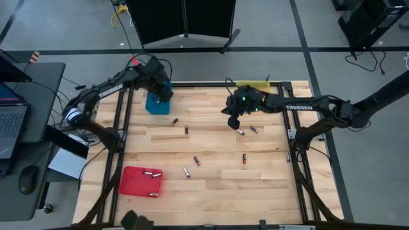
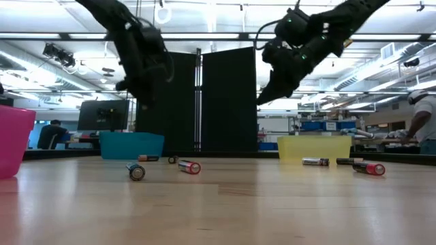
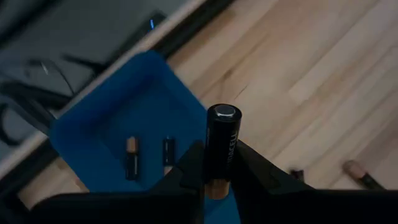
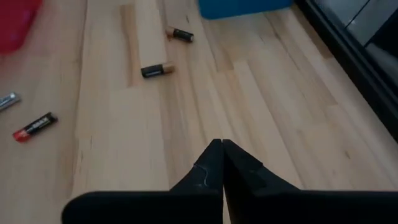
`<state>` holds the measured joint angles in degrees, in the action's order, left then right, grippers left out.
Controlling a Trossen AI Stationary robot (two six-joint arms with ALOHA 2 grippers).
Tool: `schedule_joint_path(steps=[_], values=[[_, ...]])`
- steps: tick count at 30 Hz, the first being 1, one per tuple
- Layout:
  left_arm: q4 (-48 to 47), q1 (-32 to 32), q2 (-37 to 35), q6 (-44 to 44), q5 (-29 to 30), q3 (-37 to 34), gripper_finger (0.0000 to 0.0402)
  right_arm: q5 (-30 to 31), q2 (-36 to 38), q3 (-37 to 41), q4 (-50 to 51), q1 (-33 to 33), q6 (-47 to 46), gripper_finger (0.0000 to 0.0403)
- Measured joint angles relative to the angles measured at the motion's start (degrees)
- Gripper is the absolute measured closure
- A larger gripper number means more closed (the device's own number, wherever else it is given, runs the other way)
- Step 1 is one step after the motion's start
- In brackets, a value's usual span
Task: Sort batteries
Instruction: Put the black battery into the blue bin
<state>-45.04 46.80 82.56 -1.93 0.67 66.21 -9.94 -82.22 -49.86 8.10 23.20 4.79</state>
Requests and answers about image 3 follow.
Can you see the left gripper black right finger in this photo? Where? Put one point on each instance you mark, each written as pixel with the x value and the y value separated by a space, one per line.
pixel 295 205

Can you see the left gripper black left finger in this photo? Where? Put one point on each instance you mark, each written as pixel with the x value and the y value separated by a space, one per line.
pixel 140 208

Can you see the black silver battery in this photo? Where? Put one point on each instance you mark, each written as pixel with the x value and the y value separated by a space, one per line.
pixel 297 175

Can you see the black copper Duracell battery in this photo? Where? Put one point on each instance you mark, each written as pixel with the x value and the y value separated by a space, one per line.
pixel 132 165
pixel 362 175
pixel 222 140

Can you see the small black copper battery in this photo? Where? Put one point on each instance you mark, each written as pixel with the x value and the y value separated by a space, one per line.
pixel 168 152

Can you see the blue plastic bin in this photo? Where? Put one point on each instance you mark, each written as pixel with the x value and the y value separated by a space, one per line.
pixel 140 109

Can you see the black device with blue light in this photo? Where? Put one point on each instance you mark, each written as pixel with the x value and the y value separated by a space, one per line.
pixel 140 34

